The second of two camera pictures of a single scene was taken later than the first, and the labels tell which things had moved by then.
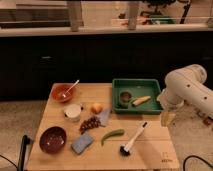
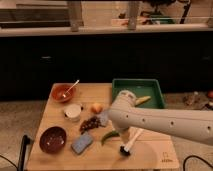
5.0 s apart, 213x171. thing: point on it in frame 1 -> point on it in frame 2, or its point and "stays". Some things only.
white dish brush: [125, 149] stays
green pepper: [113, 133] stays
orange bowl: [57, 91] stays
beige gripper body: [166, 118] -> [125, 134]
